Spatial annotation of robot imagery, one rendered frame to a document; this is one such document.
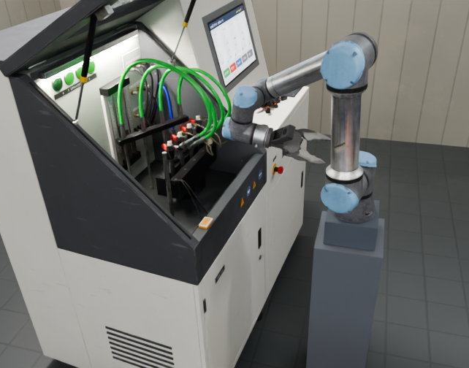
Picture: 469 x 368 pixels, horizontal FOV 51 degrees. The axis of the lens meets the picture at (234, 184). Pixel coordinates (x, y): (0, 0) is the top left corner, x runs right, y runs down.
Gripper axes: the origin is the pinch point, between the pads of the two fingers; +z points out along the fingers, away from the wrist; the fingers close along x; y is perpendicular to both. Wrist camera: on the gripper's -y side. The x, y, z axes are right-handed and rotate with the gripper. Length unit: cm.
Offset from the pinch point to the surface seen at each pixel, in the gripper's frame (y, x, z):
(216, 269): 17, 48, -26
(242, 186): 22.7, 15.6, -26.1
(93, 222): 0, 44, -69
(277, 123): 55, -21, -22
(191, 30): 20, -40, -63
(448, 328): 100, 47, 84
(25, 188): 1, 39, -97
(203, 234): -1.7, 37.5, -31.4
